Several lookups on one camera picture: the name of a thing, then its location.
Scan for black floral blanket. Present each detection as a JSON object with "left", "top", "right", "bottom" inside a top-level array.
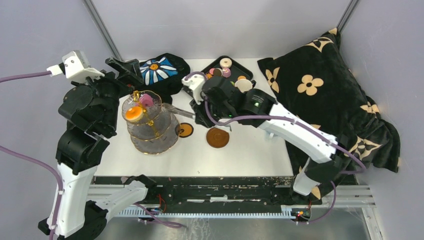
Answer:
[{"left": 257, "top": 27, "right": 401, "bottom": 200}]

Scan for orange black round coaster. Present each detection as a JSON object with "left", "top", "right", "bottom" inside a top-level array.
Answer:
[{"left": 179, "top": 122, "right": 194, "bottom": 138}]

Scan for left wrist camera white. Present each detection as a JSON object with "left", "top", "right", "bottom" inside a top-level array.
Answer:
[{"left": 46, "top": 50, "right": 105, "bottom": 84}]

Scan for black flower-print cloth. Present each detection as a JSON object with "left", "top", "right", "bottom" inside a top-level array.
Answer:
[{"left": 135, "top": 53, "right": 191, "bottom": 104}]

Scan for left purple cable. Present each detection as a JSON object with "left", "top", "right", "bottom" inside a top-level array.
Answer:
[{"left": 0, "top": 70, "right": 183, "bottom": 240}]

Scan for pink frosted cupcake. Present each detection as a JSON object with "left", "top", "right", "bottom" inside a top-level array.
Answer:
[{"left": 221, "top": 67, "right": 231, "bottom": 78}]

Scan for black serving tray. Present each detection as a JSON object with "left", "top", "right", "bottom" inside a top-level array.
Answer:
[{"left": 201, "top": 55, "right": 254, "bottom": 85}]

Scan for black paper cup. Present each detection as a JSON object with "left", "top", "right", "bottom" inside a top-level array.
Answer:
[{"left": 234, "top": 78, "right": 256, "bottom": 93}]

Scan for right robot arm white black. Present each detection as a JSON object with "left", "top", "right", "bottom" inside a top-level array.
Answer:
[{"left": 181, "top": 72, "right": 342, "bottom": 196}]

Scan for white ring donut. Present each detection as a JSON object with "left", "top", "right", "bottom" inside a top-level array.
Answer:
[{"left": 219, "top": 57, "right": 233, "bottom": 68}]

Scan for brown round coaster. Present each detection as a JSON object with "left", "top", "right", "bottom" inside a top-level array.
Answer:
[{"left": 206, "top": 127, "right": 230, "bottom": 149}]

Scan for orange donut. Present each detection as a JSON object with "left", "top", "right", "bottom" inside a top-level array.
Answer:
[{"left": 124, "top": 106, "right": 144, "bottom": 123}]

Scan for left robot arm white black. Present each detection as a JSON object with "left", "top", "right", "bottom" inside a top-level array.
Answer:
[{"left": 38, "top": 52, "right": 157, "bottom": 240}]

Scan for metal tongs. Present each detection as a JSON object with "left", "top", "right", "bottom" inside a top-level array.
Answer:
[{"left": 163, "top": 103, "right": 196, "bottom": 120}]

